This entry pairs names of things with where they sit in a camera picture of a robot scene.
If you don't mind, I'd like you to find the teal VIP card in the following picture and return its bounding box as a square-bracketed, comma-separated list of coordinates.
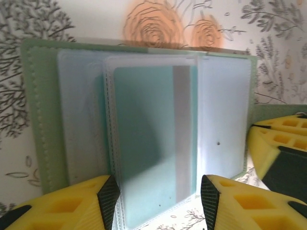
[112, 66, 200, 228]

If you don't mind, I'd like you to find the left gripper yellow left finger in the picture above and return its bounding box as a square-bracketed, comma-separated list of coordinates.
[0, 174, 120, 230]

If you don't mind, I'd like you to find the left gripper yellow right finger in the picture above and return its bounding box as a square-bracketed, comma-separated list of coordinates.
[201, 174, 307, 230]

